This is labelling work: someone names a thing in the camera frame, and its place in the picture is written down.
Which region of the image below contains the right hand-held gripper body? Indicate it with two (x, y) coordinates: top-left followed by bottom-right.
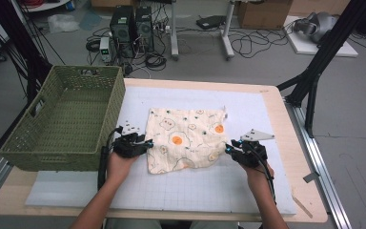
(232, 128), (275, 170)

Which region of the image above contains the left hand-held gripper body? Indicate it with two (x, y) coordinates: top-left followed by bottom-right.
(112, 119), (147, 159)

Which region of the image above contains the cream cloth with egg print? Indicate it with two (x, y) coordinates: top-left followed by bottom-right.
(145, 106), (230, 176)

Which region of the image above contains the green woven basket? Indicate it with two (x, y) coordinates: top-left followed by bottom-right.
(0, 65), (127, 173)

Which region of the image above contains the person's left hand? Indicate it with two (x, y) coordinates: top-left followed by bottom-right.
(106, 152), (139, 186)

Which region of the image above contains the person's right hand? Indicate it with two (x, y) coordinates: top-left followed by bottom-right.
(242, 161), (275, 193)

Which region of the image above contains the white grid mat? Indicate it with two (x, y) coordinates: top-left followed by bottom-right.
(25, 85), (298, 215)

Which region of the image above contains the grey tape piece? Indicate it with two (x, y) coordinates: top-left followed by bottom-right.
(302, 172), (320, 184)

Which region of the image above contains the grey bench power supply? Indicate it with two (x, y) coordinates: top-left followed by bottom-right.
(99, 36), (112, 63)

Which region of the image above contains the black computer tower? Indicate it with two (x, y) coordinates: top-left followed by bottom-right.
(109, 5), (137, 59)
(135, 6), (155, 53)

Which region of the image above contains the white desk leg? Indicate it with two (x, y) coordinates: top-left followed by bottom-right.
(220, 0), (236, 61)
(170, 0), (180, 61)

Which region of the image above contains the white floor board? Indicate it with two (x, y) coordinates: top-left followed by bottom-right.
(282, 15), (359, 58)

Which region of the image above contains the black flat device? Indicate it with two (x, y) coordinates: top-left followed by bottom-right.
(195, 14), (227, 31)

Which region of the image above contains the teal sheet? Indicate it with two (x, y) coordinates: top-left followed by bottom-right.
(78, 9), (105, 31)

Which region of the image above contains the large cardboard box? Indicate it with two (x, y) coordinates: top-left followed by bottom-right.
(236, 0), (295, 31)

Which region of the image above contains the clear plastic bag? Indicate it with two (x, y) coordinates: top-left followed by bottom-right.
(47, 12), (81, 34)

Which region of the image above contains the grey headset device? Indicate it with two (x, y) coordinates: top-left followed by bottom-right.
(294, 11), (340, 44)

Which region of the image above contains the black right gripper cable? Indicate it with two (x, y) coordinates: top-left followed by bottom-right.
(251, 144), (278, 205)

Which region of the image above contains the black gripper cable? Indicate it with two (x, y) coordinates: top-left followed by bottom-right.
(96, 126), (124, 192)
(251, 144), (278, 205)

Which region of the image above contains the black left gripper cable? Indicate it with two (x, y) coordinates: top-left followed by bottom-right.
(96, 126), (124, 192)

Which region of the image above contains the coiled black cable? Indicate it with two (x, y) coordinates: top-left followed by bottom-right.
(144, 52), (168, 72)

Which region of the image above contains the tangle of black cables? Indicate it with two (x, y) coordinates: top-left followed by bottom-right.
(228, 27), (290, 59)

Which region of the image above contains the black metal frame stand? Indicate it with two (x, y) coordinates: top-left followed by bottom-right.
(0, 0), (54, 108)
(275, 0), (366, 138)

